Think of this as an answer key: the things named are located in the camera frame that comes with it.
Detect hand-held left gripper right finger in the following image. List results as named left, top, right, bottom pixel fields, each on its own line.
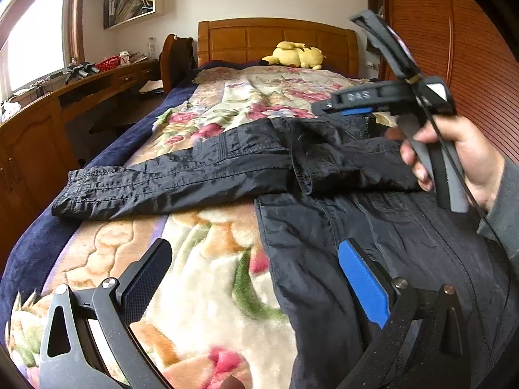
left=336, top=238, right=467, bottom=389

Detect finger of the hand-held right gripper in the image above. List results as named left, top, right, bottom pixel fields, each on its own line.
left=311, top=81, right=407, bottom=119

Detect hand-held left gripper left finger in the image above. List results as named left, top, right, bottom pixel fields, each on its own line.
left=38, top=238, right=173, bottom=389

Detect black jacket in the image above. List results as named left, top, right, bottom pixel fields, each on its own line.
left=52, top=111, right=516, bottom=389

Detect person's right forearm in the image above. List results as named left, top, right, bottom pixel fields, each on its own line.
left=476, top=157, right=519, bottom=261

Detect person's right hand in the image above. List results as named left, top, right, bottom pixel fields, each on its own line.
left=385, top=113, right=506, bottom=211

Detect wooden wardrobe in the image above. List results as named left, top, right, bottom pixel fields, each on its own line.
left=383, top=0, right=519, bottom=171

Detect floral blanket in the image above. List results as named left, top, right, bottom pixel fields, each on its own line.
left=7, top=65, right=402, bottom=389

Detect yellow plush toy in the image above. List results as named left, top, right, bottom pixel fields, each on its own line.
left=259, top=41, right=327, bottom=70

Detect navy blue bed sheet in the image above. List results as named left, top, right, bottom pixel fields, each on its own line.
left=0, top=62, right=203, bottom=333

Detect wooden bed headboard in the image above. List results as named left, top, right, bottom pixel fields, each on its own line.
left=197, top=17, right=361, bottom=76

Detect dark garment on chair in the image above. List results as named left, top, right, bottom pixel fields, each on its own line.
left=174, top=36, right=196, bottom=87

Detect wooden desk with cabinets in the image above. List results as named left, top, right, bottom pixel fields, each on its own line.
left=0, top=59, right=163, bottom=270

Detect loose papers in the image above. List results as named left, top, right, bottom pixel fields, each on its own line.
left=138, top=80, right=165, bottom=96

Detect wooden chair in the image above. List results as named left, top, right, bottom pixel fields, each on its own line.
left=159, top=33, right=196, bottom=95

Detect black gadgets on desk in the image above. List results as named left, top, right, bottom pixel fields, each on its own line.
left=64, top=63, right=99, bottom=82

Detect window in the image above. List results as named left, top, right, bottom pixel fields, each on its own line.
left=0, top=0, right=88, bottom=95

